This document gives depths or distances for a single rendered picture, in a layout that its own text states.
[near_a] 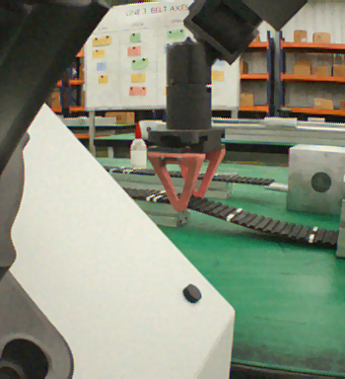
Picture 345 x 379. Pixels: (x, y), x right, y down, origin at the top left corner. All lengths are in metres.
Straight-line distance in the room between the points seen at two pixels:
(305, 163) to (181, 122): 0.22
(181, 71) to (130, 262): 0.35
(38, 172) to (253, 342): 0.18
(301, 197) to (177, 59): 0.28
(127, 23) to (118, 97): 0.70
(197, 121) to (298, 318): 0.27
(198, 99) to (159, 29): 3.20
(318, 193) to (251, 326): 0.36
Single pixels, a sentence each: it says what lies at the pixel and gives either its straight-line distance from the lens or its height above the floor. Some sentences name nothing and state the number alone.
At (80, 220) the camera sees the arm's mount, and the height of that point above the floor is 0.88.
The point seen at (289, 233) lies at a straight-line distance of 0.47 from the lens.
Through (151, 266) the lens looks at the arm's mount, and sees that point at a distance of 0.16.
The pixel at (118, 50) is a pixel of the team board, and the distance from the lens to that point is 3.80.
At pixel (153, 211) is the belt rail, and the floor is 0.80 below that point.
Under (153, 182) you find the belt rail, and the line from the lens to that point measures 0.74.
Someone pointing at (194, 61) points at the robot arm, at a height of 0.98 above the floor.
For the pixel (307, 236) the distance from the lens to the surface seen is 0.47.
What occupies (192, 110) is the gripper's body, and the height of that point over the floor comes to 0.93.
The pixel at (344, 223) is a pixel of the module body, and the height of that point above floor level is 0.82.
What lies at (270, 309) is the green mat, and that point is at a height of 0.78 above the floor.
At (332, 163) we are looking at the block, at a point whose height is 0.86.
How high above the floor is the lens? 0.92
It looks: 12 degrees down
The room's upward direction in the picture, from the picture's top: straight up
